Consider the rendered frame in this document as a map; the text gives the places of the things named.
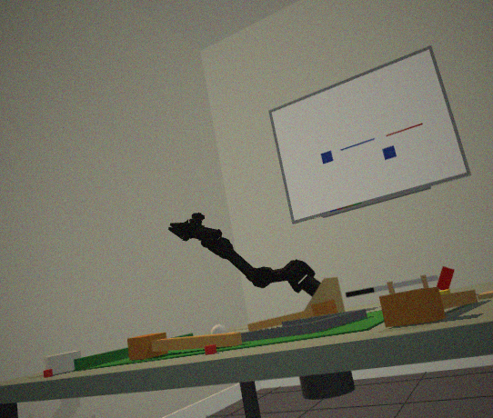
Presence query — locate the green flat mat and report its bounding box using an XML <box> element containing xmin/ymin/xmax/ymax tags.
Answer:
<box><xmin>74</xmin><ymin>310</ymin><xmax>385</xmax><ymax>372</ymax></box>

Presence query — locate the white golf ball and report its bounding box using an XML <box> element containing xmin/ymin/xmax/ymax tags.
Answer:
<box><xmin>211</xmin><ymin>325</ymin><xmax>226</xmax><ymax>334</ymax></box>

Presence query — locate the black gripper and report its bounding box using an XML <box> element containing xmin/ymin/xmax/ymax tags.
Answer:
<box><xmin>168</xmin><ymin>219</ymin><xmax>206</xmax><ymax>241</ymax></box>

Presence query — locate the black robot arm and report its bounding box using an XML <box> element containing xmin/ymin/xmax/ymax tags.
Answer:
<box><xmin>201</xmin><ymin>228</ymin><xmax>321</xmax><ymax>297</ymax></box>

